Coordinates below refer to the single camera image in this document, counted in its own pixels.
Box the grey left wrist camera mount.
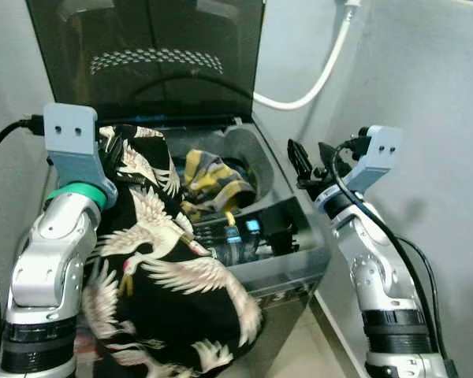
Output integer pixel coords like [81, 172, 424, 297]
[43, 102, 119, 209]

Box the black crane print garment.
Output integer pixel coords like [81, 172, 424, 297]
[75, 124, 263, 378]

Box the glossy black control panel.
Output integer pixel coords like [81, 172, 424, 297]
[193, 197, 312, 265]

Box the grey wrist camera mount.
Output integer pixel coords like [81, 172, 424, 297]
[43, 102, 119, 209]
[347, 124, 404, 194]

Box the white water hose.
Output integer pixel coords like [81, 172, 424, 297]
[252, 0, 362, 111]

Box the yellow camouflage garment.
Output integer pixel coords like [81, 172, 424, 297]
[180, 150, 257, 225]

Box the grey top-load washing machine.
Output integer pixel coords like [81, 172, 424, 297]
[47, 118, 332, 378]

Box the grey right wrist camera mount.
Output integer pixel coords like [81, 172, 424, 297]
[347, 124, 404, 194]

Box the dark tinted washer lid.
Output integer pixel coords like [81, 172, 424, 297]
[25, 0, 266, 127]

